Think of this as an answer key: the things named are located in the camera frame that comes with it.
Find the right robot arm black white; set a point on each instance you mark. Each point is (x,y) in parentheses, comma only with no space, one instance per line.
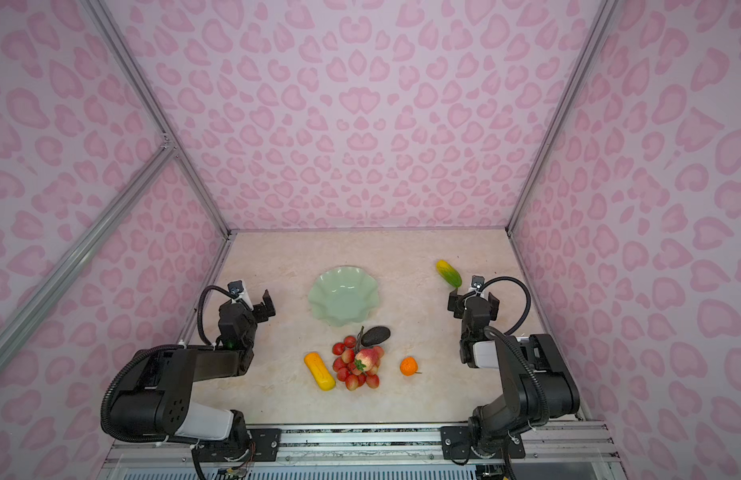
(537,386)

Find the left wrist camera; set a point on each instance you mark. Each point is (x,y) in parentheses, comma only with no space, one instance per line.
(239,293)

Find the yellow fake fruit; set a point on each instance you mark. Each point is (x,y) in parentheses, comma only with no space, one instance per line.
(319,371)

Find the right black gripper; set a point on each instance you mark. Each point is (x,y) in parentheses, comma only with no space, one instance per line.
(473,302)

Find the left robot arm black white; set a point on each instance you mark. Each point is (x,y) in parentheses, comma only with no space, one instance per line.
(150,399)

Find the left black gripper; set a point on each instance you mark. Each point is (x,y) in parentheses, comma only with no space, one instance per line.
(256,309)

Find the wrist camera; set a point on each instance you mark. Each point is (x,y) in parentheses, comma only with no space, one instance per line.
(476,285)
(239,293)

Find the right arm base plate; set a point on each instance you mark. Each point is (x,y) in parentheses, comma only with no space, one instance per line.
(462,443)

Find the yellow green fake mango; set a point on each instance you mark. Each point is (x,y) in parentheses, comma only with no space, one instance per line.
(449,274)

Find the light green scalloped fruit bowl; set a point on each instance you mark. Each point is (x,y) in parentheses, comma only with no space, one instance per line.
(344,295)

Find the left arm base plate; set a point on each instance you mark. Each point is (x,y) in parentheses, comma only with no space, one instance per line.
(254,445)

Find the left aluminium frame strut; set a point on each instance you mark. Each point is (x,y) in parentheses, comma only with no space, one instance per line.
(29,315)

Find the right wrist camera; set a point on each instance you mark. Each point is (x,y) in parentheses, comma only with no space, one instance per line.
(476,285)

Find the orange fake tangerine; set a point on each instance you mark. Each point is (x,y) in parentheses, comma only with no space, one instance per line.
(409,366)

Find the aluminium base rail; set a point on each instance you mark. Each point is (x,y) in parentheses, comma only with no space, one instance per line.
(558,450)

